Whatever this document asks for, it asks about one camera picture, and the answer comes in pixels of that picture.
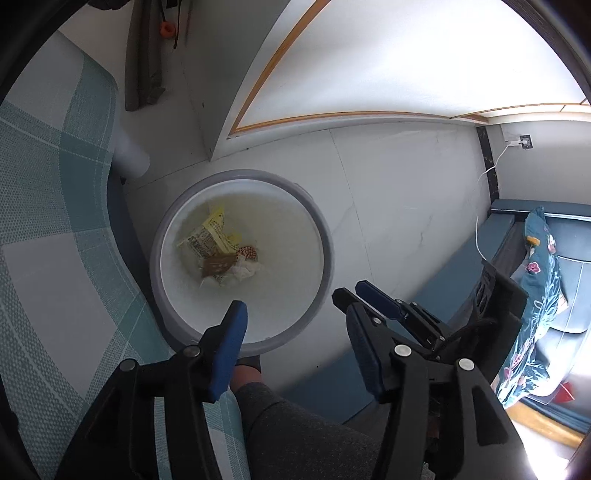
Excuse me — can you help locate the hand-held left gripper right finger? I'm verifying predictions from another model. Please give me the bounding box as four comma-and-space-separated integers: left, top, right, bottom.
346, 304, 525, 480

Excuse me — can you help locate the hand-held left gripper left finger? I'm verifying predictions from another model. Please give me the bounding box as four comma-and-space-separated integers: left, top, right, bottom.
55, 300, 249, 480

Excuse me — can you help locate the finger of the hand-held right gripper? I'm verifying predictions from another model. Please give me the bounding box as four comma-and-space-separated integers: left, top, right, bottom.
355, 280, 416, 324
331, 287, 398, 324

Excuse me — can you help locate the white round waste bin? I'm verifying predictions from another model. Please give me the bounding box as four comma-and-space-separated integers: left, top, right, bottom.
148, 170, 334, 356

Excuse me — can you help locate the brown wrapper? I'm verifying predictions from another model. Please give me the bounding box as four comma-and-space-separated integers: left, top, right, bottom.
199, 251, 237, 279

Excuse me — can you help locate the yellow printed snack wrapper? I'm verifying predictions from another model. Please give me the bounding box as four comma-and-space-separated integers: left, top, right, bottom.
177, 205, 242, 260

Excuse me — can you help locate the teal floral blanket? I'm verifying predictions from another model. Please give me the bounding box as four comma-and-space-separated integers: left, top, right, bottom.
492, 205, 573, 409

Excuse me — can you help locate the blue sofa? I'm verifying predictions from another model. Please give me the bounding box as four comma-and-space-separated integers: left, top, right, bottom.
279, 198, 591, 450

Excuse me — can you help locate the crumpled white tissue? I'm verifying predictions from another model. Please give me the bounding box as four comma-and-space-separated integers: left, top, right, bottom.
215, 258, 258, 289

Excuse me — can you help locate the person's grey trouser leg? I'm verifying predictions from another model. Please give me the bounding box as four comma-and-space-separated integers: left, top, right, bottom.
235, 381, 384, 480

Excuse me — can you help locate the black stone trim strip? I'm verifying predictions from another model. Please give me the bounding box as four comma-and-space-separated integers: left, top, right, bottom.
475, 124, 492, 208

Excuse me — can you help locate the white table leg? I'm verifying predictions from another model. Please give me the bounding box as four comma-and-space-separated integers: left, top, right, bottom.
113, 124, 151, 178

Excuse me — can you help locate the teal plaid tablecloth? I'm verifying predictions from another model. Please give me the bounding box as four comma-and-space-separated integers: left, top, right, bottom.
0, 34, 245, 480

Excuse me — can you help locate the white wardrobe door gold trim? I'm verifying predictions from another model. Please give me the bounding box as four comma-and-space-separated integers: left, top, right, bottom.
202, 0, 591, 162

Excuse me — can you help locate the dark grey cloth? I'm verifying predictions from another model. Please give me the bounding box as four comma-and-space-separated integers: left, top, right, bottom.
124, 0, 167, 112

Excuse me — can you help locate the white charging cable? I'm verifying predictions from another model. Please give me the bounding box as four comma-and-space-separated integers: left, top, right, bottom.
475, 141, 515, 266

